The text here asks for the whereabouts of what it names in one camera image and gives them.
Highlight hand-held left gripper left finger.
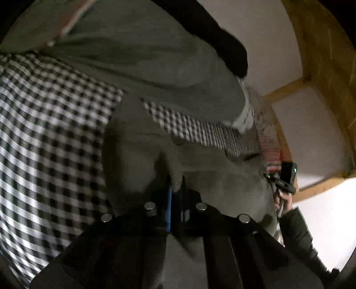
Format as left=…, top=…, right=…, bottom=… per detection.
left=29, top=174, right=174, bottom=289

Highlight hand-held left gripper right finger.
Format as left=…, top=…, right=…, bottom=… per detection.
left=176, top=175, right=324, bottom=289

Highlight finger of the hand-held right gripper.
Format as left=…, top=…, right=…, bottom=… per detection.
left=264, top=173, right=281, bottom=187

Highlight grey zip jacket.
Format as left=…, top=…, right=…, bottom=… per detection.
left=101, top=93, right=283, bottom=289

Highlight person's right forearm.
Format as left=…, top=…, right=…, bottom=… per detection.
left=278, top=207, right=340, bottom=281

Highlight black clothes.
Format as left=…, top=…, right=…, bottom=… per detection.
left=178, top=0, right=249, bottom=79

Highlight person's right hand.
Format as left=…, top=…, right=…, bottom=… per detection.
left=274, top=190, right=294, bottom=216

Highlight red striped pillow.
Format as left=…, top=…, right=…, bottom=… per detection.
left=263, top=136, right=283, bottom=173

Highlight white dotted pillow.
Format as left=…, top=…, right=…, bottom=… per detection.
left=247, top=89, right=279, bottom=139

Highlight black white checkered bed sheet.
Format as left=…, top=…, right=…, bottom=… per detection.
left=0, top=51, right=263, bottom=287

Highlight wooden bunk bed frame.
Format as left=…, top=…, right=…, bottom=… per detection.
left=261, top=0, right=356, bottom=203

